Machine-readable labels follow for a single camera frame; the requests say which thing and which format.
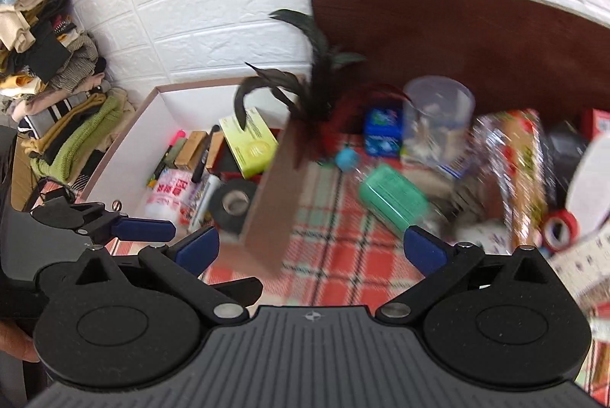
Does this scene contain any blue small box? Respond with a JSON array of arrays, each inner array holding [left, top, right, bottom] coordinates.
[[364, 107, 403, 158]]

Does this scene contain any dark wooden headboard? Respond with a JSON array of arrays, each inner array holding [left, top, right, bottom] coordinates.
[[311, 0, 609, 125]]

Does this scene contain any blue bottle cap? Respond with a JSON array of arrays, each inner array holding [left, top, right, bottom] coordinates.
[[335, 148, 360, 173]]

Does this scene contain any cardboard storage box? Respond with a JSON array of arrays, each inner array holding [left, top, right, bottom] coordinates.
[[81, 78, 307, 277]]

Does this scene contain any red tape roll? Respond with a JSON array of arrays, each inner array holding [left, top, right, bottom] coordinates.
[[541, 209, 579, 253]]

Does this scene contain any person's left hand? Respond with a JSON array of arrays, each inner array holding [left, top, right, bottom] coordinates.
[[0, 321, 39, 363]]

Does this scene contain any white red plastic bag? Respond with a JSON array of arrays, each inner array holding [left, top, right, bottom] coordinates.
[[144, 169, 197, 227]]

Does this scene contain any black marker in box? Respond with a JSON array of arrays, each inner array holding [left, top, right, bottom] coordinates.
[[191, 124, 220, 184]]

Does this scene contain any clear plastic cup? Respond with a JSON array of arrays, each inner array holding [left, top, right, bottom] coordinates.
[[401, 76, 475, 166]]

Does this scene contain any plaid bed cloth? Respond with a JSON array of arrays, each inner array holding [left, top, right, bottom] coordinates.
[[42, 130, 610, 395]]

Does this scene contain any gold brown small box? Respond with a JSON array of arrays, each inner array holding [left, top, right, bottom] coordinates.
[[174, 130, 207, 172]]

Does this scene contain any black tape roll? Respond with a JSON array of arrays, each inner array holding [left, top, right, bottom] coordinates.
[[208, 179, 257, 235]]

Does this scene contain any green rectangular pack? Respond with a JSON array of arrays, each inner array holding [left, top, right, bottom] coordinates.
[[358, 163, 429, 238]]

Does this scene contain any yellow green medicine box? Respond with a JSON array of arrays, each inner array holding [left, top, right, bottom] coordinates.
[[219, 108, 278, 179]]

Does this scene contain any shiny snack package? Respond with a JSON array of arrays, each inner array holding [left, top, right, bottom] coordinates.
[[472, 109, 548, 249]]

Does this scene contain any stack of folded clothes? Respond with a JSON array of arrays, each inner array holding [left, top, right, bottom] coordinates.
[[1, 0, 135, 185]]

